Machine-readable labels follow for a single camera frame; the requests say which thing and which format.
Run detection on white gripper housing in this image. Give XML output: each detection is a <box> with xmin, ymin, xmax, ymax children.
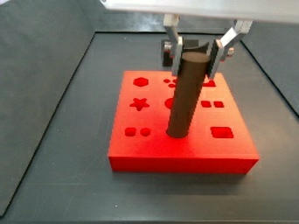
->
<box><xmin>99</xmin><ymin>0</ymin><xmax>299</xmax><ymax>79</ymax></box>

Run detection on dark brown oval peg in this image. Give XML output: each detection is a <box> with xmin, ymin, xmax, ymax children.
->
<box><xmin>166</xmin><ymin>52</ymin><xmax>211</xmax><ymax>138</ymax></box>

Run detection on red shape-sorter block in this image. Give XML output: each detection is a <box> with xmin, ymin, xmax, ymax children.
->
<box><xmin>108</xmin><ymin>71</ymin><xmax>259</xmax><ymax>174</ymax></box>

